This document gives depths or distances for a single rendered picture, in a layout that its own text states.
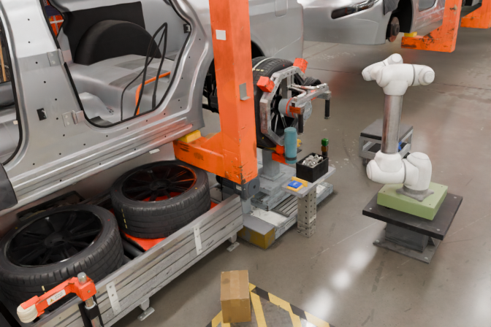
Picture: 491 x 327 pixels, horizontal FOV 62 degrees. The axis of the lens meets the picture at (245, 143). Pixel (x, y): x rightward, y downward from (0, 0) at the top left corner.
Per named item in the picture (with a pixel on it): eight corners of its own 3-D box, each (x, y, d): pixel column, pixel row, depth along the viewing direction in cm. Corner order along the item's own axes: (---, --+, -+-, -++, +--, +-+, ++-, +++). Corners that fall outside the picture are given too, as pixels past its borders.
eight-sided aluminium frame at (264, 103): (304, 127, 327) (304, 60, 304) (310, 129, 323) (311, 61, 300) (261, 152, 291) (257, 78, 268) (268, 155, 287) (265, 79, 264)
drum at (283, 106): (288, 111, 305) (288, 93, 299) (313, 117, 292) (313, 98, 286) (277, 117, 296) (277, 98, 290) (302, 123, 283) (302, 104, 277)
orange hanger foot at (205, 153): (191, 150, 315) (185, 108, 300) (241, 168, 282) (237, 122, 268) (174, 158, 303) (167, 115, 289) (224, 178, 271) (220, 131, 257)
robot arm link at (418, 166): (433, 190, 257) (438, 159, 249) (404, 190, 258) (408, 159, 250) (424, 179, 272) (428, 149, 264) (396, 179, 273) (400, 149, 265)
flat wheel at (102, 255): (74, 325, 199) (63, 288, 190) (-26, 298, 220) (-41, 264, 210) (145, 241, 256) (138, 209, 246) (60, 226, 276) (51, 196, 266)
